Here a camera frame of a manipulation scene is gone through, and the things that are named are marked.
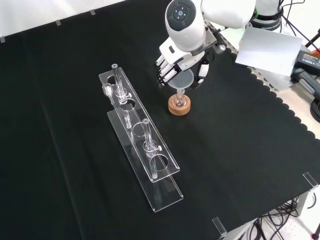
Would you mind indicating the black power adapter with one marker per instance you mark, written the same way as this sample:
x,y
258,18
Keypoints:
x,y
308,60

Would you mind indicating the small glass round-bottom flask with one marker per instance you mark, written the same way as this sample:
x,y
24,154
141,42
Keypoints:
x,y
180,100

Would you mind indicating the pale white board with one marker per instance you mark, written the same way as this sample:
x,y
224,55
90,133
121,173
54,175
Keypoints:
x,y
270,50

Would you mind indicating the clear cloth clip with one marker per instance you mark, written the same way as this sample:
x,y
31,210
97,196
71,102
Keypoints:
x,y
92,12
219,226
310,181
2,40
58,22

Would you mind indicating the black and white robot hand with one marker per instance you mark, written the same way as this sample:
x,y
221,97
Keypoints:
x,y
175,57

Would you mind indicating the black cloth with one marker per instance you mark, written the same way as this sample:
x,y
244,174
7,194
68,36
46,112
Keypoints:
x,y
75,150

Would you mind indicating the black tripod leg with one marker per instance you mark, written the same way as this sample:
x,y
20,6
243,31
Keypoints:
x,y
312,41

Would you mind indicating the grey metal base plate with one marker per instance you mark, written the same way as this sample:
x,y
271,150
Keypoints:
x,y
275,80

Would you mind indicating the small glass funnel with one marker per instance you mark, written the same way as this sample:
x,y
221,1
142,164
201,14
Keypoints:
x,y
108,90

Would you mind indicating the black clamp block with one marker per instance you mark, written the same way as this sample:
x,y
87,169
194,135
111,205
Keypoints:
x,y
306,80

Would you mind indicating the clear acrylic funnel stand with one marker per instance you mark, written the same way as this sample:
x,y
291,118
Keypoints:
x,y
140,120

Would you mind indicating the clear plastic funnel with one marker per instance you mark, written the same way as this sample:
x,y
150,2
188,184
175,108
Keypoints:
x,y
182,80

